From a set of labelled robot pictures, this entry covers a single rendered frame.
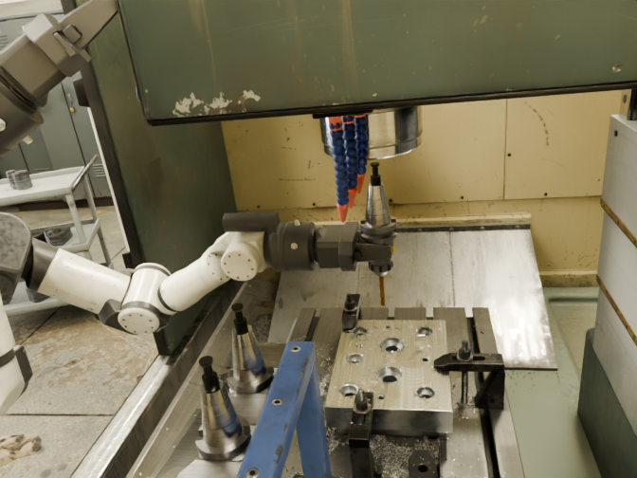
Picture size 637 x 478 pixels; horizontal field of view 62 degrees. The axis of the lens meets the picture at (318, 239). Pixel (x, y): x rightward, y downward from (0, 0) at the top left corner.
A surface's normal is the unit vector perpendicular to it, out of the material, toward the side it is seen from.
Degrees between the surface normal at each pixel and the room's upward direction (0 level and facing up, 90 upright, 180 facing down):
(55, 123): 91
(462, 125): 90
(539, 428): 0
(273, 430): 0
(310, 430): 90
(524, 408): 0
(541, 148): 90
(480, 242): 24
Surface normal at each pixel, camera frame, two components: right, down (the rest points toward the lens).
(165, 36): -0.17, 0.41
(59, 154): 0.16, 0.38
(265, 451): -0.11, -0.91
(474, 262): -0.17, -0.66
